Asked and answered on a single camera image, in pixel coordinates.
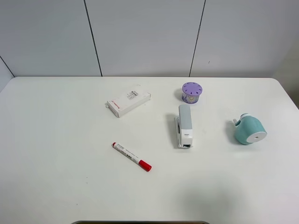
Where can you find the teal pencil sharpener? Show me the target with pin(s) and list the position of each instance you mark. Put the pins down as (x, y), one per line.
(248, 129)

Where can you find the white grey stapler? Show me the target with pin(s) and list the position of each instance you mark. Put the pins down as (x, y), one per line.
(184, 127)

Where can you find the white cardboard box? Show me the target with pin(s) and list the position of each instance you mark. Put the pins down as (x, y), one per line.
(130, 99)

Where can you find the purple round container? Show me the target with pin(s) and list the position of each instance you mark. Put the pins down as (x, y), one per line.
(191, 92)

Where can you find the red white marker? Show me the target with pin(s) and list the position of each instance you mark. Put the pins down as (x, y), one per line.
(144, 165)

